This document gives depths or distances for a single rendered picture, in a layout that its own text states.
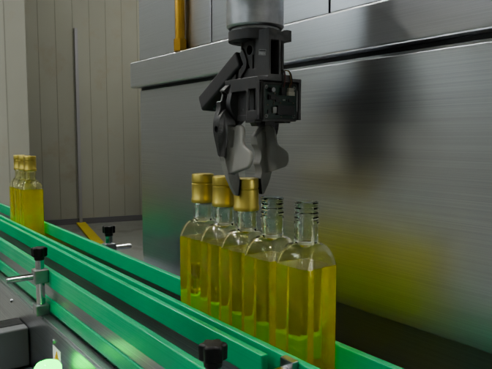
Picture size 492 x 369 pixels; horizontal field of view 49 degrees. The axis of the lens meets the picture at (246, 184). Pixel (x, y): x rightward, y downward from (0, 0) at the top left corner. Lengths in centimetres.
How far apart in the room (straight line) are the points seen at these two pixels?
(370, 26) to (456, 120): 18
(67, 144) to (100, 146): 44
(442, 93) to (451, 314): 26
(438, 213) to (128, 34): 760
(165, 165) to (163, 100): 15
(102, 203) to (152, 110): 672
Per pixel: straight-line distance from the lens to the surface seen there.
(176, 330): 83
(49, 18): 803
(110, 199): 802
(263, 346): 69
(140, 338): 76
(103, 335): 90
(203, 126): 112
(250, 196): 73
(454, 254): 68
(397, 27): 74
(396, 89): 72
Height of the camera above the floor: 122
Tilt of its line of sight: 5 degrees down
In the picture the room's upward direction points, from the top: straight up
